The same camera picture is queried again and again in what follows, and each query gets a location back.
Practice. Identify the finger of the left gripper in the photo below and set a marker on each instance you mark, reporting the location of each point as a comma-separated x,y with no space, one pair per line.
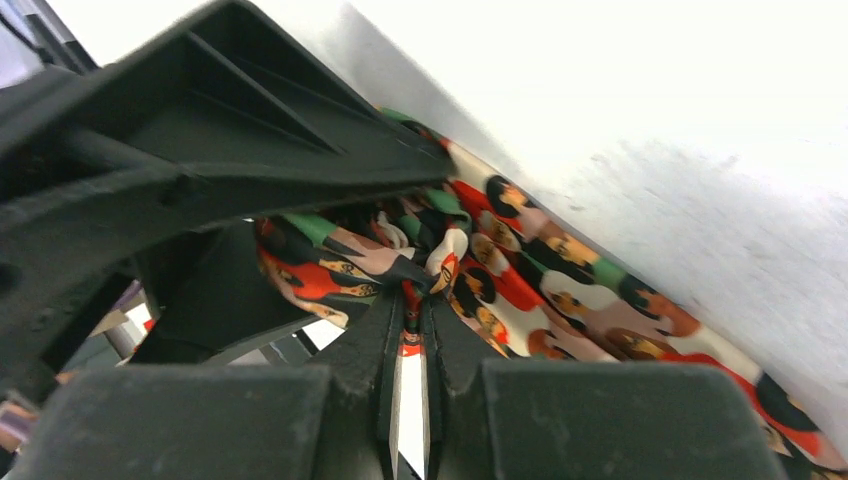
222,116

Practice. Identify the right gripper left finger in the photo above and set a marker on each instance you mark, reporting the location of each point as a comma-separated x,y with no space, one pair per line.
330,418

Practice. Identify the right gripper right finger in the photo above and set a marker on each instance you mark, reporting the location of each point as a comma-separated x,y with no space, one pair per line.
496,418

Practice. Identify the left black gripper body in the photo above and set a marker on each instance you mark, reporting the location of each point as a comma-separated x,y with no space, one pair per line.
209,302

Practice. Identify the colourful faces patterned tie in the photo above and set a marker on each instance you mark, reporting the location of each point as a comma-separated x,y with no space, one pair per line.
519,281

